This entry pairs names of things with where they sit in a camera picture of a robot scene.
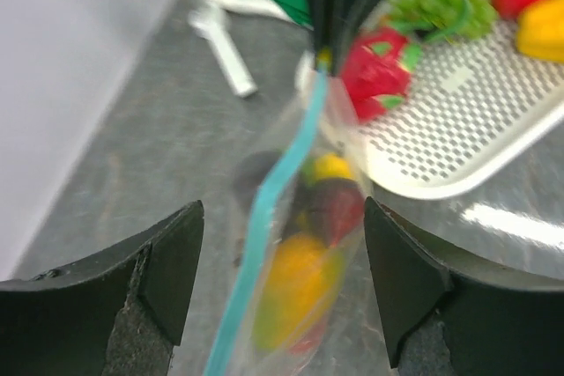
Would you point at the yellow bell pepper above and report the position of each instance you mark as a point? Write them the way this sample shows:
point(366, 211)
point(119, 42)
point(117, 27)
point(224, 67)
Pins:
point(540, 31)

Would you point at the pink dragon fruit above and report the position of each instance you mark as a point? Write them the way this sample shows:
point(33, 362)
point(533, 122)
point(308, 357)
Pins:
point(378, 71)

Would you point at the orange green mango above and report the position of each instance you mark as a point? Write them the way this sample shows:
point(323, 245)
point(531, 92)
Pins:
point(303, 282)

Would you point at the white plastic basket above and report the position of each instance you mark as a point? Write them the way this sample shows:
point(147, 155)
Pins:
point(473, 107)

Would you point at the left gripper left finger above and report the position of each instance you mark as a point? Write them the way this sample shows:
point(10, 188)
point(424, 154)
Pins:
point(120, 311)

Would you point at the clear zip top bag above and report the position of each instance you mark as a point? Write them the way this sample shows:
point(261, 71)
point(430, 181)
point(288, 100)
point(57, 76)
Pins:
point(297, 201)

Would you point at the green grape bunch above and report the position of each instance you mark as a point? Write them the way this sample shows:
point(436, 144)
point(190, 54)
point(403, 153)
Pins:
point(469, 19)

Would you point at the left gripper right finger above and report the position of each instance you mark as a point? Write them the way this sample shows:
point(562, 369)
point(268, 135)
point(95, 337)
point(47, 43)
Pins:
point(486, 318)

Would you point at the dark red plum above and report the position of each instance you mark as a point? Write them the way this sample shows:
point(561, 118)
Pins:
point(335, 209)

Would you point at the yellow lemon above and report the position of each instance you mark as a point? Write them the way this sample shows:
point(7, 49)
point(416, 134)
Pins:
point(327, 166)

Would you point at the orange peach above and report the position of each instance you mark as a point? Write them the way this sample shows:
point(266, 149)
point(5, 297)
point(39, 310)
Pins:
point(311, 340)

